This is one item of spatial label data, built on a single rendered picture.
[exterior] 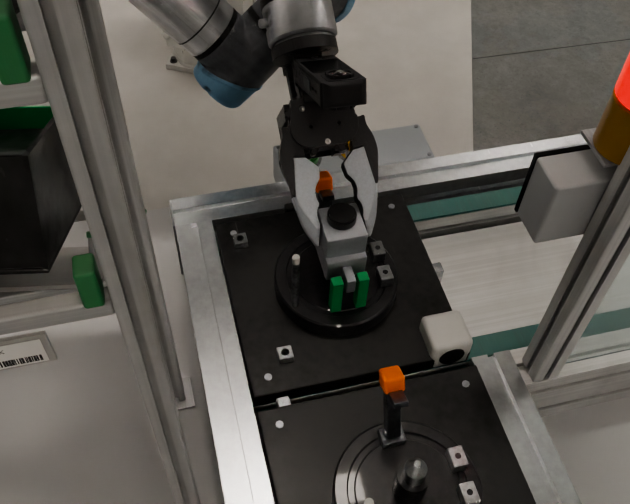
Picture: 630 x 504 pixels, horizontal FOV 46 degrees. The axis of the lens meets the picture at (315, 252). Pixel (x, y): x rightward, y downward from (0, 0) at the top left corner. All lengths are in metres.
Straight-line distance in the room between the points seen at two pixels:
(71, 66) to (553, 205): 0.43
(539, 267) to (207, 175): 0.49
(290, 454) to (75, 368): 0.32
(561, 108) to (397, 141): 1.71
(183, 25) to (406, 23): 0.62
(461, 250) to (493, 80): 1.81
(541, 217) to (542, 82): 2.16
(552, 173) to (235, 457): 0.40
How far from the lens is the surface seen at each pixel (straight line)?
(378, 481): 0.73
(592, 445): 0.95
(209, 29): 0.91
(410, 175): 1.01
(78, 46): 0.32
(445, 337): 0.82
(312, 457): 0.76
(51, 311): 0.45
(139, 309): 0.45
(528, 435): 0.82
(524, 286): 0.97
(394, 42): 1.39
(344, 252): 0.77
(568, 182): 0.63
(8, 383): 0.98
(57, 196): 0.50
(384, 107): 1.25
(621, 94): 0.60
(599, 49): 3.04
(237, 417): 0.79
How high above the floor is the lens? 1.67
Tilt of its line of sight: 52 degrees down
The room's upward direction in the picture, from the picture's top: 3 degrees clockwise
